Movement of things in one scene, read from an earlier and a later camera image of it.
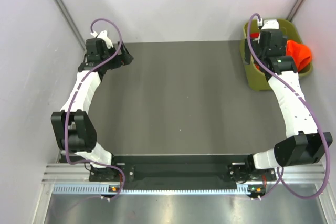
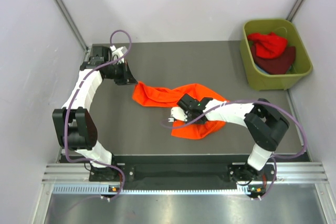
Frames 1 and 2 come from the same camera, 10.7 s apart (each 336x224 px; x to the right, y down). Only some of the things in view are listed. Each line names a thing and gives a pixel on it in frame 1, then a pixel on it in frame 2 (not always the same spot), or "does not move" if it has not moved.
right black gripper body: (257, 51) to (189, 118)
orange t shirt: (300, 53) to (168, 97)
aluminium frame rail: (69, 173) does not move
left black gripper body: (114, 63) to (116, 72)
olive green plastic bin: (256, 78) does not move
